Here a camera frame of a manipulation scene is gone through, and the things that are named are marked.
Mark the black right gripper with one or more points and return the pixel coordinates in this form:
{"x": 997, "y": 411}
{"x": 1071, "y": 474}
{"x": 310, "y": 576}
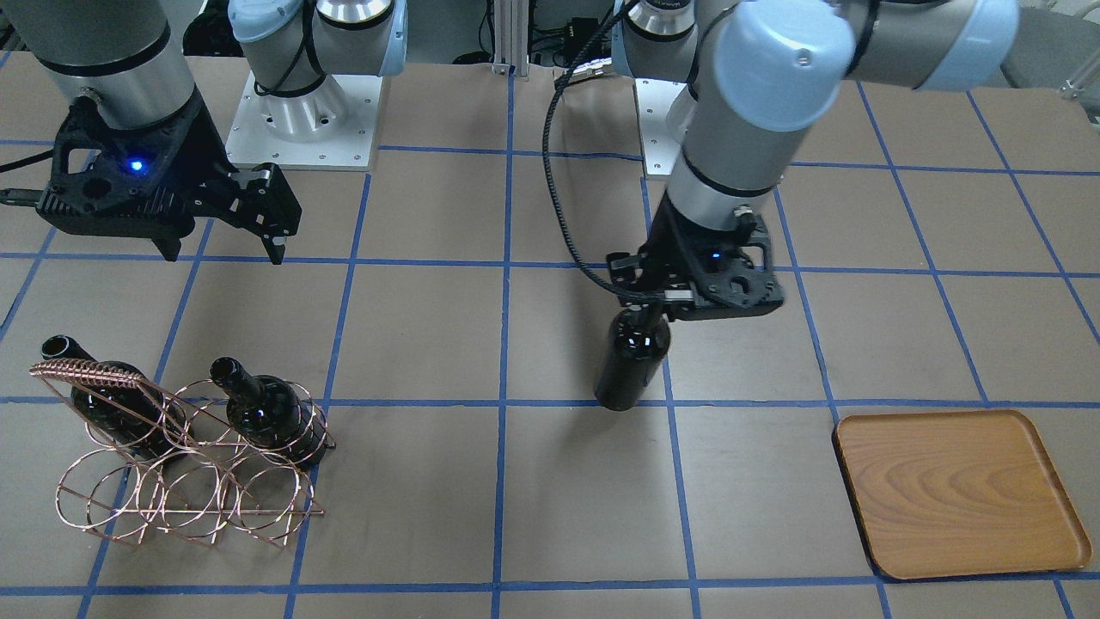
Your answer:
{"x": 203, "y": 143}

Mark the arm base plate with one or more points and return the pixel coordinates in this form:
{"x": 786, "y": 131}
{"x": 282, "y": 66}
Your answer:
{"x": 663, "y": 110}
{"x": 331, "y": 129}

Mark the wooden tray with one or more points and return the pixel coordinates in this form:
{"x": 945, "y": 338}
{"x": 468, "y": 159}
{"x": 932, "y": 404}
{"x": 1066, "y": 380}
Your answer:
{"x": 958, "y": 493}

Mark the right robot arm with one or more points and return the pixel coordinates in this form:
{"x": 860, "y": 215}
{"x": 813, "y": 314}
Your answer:
{"x": 120, "y": 53}

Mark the dark wine bottle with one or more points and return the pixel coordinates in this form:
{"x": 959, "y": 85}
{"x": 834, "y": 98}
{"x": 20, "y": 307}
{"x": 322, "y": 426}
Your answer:
{"x": 267, "y": 412}
{"x": 124, "y": 415}
{"x": 639, "y": 339}

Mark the copper wire wine basket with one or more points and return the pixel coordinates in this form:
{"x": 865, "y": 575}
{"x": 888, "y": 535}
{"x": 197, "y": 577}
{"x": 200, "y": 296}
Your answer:
{"x": 209, "y": 482}

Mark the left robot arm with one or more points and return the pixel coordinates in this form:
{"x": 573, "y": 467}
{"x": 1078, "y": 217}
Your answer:
{"x": 757, "y": 76}

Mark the aluminium frame post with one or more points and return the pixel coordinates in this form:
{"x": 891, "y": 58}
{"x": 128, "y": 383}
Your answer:
{"x": 511, "y": 37}

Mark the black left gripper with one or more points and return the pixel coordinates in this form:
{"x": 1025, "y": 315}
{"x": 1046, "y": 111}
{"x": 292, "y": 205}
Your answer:
{"x": 669, "y": 236}

